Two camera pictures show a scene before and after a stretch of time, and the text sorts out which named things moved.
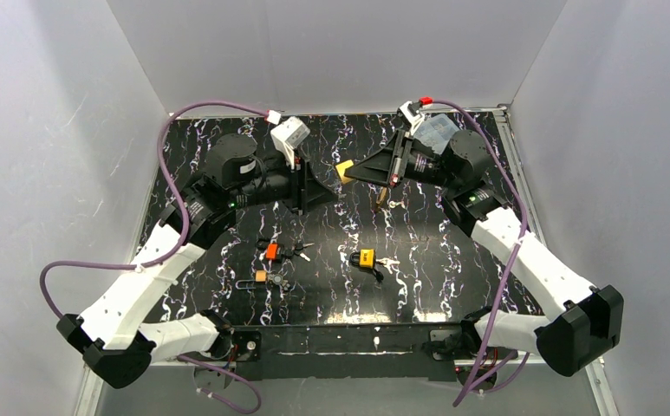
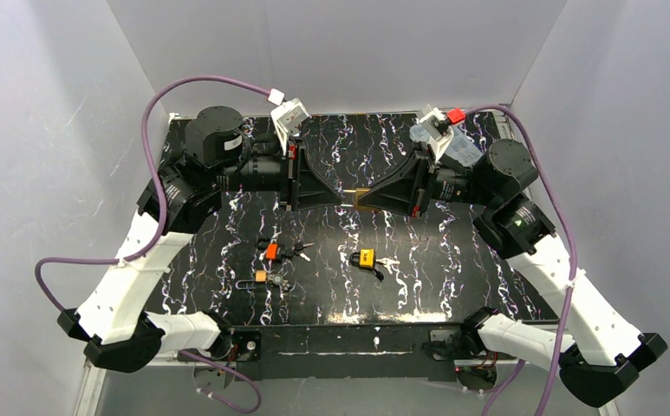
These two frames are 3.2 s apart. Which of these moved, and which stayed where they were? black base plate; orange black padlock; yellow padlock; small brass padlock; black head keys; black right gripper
Moved: small brass padlock; black right gripper
Stayed: black head keys; orange black padlock; yellow padlock; black base plate
